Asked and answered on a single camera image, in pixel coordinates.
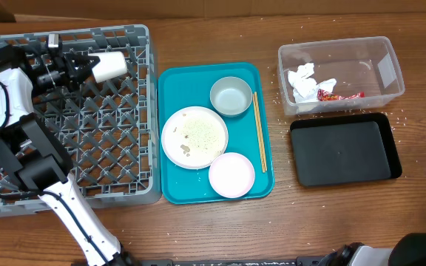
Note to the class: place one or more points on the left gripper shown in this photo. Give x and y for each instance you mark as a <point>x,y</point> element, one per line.
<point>75,74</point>

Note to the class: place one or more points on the white cup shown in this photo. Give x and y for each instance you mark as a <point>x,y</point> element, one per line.
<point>111,65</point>

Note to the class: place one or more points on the white napkin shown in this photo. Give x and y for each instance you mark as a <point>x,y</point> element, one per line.
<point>305,88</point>

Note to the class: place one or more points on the red snack wrapper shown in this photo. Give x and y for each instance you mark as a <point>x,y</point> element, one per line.
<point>323,95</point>

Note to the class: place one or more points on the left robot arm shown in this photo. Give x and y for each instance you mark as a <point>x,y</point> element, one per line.
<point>33,161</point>

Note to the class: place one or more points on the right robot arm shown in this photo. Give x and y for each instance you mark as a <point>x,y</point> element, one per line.
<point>409,251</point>

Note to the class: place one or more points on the grey dishwasher rack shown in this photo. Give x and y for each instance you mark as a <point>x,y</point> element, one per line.
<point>110,129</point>

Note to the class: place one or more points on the teal plastic tray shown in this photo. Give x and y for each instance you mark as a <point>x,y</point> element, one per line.
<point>183,87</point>

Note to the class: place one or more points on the large white dirty plate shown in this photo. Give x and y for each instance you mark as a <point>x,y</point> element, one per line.
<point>193,137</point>

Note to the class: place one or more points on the grey bowl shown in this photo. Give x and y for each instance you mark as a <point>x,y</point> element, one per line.
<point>231,96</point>

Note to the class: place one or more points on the right wooden chopstick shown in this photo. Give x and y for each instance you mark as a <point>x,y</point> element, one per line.
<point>261,131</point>

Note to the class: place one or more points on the wooden chopstick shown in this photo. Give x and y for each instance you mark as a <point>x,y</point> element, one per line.
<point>261,131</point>
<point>258,133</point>

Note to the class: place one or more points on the left wooden chopstick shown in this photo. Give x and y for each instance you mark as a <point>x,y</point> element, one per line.
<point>258,133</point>

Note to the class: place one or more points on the small pink bowl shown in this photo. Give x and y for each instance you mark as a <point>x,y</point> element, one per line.
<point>231,175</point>

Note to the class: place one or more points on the black tray bin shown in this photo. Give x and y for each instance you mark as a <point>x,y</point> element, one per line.
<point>344,149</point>

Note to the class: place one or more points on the clear plastic bin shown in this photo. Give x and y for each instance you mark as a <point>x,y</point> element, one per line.
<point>366,65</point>

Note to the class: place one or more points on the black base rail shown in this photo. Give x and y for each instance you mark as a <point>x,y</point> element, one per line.
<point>299,261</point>

